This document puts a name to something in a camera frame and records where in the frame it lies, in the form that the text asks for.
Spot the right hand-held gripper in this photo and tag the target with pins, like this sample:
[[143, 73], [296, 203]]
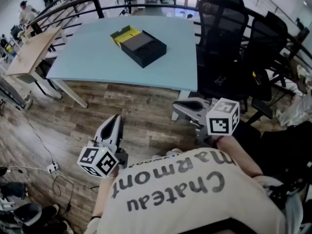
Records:
[[219, 125]]

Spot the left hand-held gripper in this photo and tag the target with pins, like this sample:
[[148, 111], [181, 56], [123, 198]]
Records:
[[97, 161]]

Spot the black box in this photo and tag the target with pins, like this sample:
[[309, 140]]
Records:
[[141, 50]]

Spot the person's right forearm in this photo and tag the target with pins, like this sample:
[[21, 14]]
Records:
[[239, 155]]

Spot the person's left forearm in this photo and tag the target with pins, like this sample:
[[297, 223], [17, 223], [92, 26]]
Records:
[[103, 194]]

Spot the red wrist band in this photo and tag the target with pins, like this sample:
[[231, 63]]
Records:
[[215, 141]]

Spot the person's white shoe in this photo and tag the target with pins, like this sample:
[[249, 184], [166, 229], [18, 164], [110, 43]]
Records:
[[174, 152]]

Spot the white power strip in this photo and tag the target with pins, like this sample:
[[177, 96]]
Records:
[[52, 167]]

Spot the black mesh office chair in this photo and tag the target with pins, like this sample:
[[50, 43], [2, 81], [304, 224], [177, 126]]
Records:
[[224, 45], [268, 45]]

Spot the small black chair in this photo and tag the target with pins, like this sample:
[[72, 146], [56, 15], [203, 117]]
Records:
[[45, 68]]

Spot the person's white printed shirt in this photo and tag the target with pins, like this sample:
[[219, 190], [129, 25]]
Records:
[[182, 203]]

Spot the black padded seat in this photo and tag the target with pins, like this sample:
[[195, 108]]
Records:
[[287, 145]]

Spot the white plastic bag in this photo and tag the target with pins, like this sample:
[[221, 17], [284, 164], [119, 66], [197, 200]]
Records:
[[296, 111]]

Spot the black flat panel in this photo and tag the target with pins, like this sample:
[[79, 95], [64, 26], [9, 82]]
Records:
[[11, 92]]

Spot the wooden side table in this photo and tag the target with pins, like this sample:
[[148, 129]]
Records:
[[31, 52]]

